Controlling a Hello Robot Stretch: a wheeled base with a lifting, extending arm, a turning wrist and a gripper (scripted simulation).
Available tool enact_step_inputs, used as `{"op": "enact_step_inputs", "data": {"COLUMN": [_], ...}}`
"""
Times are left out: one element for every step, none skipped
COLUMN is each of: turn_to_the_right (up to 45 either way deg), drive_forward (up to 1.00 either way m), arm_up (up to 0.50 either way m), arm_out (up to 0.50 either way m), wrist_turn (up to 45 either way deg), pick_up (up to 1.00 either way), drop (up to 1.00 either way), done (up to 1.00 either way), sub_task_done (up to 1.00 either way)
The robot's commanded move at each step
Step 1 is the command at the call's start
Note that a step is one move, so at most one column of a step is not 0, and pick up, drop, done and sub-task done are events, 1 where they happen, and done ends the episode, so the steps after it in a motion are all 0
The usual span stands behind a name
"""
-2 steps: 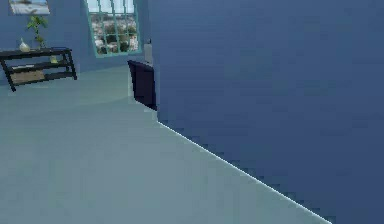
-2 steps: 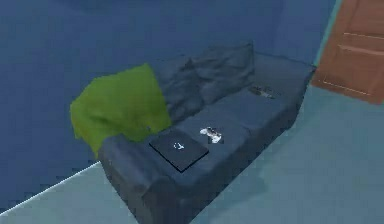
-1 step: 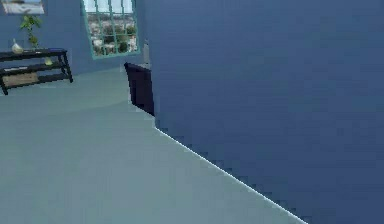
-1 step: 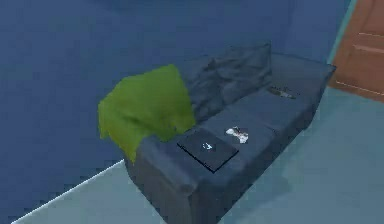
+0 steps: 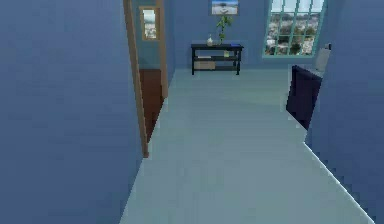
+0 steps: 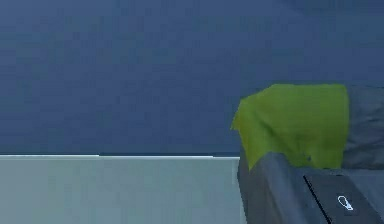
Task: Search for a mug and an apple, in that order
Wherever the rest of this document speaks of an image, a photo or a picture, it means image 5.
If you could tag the beige box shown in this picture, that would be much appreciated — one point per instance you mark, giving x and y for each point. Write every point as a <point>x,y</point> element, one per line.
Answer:
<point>204,64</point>

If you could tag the pale green small object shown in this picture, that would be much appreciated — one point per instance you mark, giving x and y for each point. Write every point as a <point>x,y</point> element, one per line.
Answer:
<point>226,54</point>

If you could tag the black console table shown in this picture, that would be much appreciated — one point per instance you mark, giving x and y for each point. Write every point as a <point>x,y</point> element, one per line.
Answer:
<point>216,47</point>

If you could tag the pale round vase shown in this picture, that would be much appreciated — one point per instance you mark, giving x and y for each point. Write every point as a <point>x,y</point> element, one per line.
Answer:
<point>209,41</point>

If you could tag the blue book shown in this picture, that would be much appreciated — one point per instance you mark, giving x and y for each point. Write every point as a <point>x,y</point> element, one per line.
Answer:
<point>235,45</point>

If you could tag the green house plant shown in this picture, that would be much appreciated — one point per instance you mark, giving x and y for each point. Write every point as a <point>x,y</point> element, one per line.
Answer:
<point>223,26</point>

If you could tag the wooden framed picture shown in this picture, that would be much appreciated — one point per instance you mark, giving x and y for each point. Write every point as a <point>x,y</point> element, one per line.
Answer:
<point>149,23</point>

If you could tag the framed landscape picture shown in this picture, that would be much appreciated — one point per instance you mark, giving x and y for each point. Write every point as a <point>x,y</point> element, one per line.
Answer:
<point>224,7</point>

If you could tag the dark navy cabinet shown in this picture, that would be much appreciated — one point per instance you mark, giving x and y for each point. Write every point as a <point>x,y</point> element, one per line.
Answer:
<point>303,95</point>

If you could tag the teal framed window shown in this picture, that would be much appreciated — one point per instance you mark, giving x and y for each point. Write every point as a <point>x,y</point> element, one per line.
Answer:
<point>293,26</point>

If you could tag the wooden door frame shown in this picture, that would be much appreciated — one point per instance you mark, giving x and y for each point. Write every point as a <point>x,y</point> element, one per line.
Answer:
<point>135,73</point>

